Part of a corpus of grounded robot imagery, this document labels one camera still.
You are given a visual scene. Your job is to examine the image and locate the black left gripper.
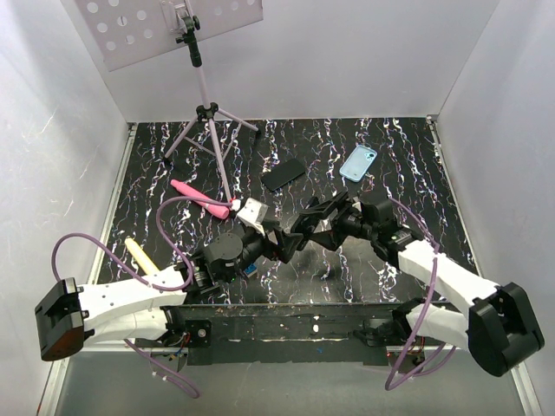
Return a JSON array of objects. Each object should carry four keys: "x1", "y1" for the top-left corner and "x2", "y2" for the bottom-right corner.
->
[{"x1": 222, "y1": 218, "x2": 302, "y2": 283}]

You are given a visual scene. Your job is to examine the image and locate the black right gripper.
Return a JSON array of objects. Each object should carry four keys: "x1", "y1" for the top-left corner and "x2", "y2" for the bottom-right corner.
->
[{"x1": 300, "y1": 191, "x2": 377, "y2": 251}]

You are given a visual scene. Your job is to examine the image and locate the black smartphone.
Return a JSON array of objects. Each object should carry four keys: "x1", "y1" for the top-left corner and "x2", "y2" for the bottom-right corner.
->
[{"x1": 261, "y1": 159, "x2": 306, "y2": 192}]

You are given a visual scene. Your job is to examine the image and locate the light blue phone case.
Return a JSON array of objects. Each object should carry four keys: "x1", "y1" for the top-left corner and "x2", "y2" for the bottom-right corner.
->
[{"x1": 339, "y1": 145, "x2": 378, "y2": 183}]

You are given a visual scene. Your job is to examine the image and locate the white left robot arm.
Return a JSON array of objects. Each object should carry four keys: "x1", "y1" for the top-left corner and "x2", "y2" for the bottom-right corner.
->
[{"x1": 34, "y1": 225, "x2": 304, "y2": 361}]

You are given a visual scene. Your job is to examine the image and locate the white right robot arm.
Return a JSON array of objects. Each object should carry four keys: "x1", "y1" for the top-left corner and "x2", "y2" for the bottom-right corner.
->
[{"x1": 291, "y1": 192, "x2": 545, "y2": 377}]

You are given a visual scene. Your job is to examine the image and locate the orange and blue toy blocks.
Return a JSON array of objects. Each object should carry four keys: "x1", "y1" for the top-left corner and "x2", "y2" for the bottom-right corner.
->
[{"x1": 244, "y1": 263, "x2": 258, "y2": 278}]

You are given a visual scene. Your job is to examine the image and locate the pink cylindrical stick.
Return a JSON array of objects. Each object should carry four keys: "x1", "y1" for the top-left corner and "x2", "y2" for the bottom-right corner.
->
[{"x1": 170, "y1": 179, "x2": 230, "y2": 220}]

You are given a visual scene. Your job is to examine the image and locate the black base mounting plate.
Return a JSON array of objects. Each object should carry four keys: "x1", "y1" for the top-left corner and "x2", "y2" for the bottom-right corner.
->
[{"x1": 138, "y1": 303, "x2": 405, "y2": 366}]

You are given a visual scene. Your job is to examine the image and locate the lilac music stand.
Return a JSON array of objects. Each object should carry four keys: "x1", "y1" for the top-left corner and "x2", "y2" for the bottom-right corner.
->
[{"x1": 74, "y1": 0, "x2": 264, "y2": 201}]

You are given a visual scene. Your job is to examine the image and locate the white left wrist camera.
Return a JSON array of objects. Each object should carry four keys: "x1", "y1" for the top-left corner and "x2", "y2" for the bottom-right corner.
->
[{"x1": 237, "y1": 198, "x2": 268, "y2": 236}]

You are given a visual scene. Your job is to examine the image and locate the wooden handled tool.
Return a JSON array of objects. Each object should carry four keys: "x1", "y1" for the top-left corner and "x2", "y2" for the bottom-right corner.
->
[{"x1": 124, "y1": 237, "x2": 160, "y2": 275}]

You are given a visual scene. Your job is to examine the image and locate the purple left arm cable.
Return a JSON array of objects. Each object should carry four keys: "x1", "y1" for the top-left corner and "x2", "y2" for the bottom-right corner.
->
[{"x1": 51, "y1": 197, "x2": 238, "y2": 400}]

